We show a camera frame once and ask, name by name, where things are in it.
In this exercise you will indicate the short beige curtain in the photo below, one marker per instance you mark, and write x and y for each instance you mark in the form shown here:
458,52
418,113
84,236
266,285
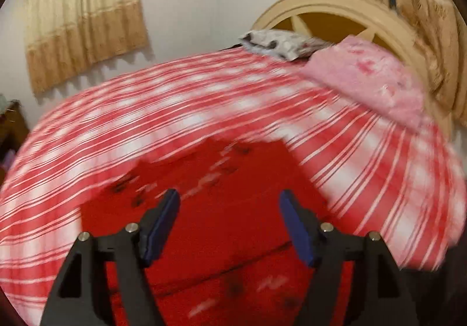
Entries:
84,12

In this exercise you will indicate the grey patterned pillow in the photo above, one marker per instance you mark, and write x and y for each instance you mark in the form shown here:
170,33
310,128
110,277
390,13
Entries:
277,42

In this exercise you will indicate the pink pillow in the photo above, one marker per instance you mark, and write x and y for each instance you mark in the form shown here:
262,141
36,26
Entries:
365,74

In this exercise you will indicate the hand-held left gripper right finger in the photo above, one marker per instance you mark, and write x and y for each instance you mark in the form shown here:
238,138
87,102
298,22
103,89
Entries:
297,227

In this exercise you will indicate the red knitted sweater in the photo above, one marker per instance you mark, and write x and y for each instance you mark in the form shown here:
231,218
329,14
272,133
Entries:
226,238

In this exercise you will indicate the red white plaid blanket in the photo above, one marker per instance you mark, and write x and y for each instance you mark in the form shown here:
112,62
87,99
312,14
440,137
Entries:
182,99

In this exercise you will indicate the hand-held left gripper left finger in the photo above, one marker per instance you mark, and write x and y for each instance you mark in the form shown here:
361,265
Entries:
162,227

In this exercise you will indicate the beige wooden headboard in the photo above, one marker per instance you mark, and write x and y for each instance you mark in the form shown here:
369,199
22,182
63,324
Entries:
346,1

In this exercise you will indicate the brown wooden cabinet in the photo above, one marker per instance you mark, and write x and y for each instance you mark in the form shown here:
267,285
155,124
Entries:
12,132

